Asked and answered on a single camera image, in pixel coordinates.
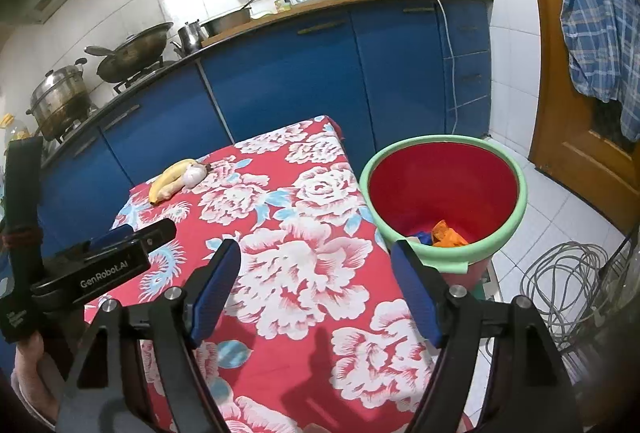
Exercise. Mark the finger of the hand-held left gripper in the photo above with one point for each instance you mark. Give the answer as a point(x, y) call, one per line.
point(157, 233)
point(115, 235)

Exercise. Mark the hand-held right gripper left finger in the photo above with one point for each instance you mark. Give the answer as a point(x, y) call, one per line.
point(215, 293)

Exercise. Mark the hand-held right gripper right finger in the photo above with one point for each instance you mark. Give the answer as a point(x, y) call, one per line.
point(417, 293)

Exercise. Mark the blue plastic wrapper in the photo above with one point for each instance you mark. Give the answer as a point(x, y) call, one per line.
point(426, 239)

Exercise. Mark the orange plastic bag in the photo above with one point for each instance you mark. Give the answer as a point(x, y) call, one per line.
point(447, 235)

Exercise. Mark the red bucket with green rim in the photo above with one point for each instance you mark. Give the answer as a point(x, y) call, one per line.
point(440, 183)

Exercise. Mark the person's left hand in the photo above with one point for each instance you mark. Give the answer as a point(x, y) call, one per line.
point(32, 378)

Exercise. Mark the yellow banana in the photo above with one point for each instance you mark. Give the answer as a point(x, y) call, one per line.
point(165, 183)

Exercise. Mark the ginger root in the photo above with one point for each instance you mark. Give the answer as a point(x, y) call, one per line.
point(194, 174)

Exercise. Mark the red floral tablecloth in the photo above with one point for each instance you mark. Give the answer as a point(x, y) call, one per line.
point(300, 263)

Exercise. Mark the steel steamer pot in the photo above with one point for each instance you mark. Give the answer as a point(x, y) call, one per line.
point(57, 103)

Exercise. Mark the yellow cooking oil bottle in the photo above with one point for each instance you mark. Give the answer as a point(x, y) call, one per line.
point(15, 130)

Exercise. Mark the gas stove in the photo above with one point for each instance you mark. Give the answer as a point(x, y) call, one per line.
point(135, 80)

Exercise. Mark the dark wok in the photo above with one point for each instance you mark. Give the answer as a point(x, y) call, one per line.
point(132, 53)

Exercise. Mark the small steel kettle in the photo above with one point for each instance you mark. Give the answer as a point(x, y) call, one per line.
point(190, 35)

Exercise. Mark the blue kitchen base cabinet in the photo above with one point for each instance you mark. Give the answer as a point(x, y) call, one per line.
point(280, 73)

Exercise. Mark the wooden door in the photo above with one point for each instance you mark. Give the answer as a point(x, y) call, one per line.
point(560, 123)

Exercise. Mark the blue plaid shirt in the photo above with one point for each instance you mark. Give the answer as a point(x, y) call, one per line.
point(595, 13)

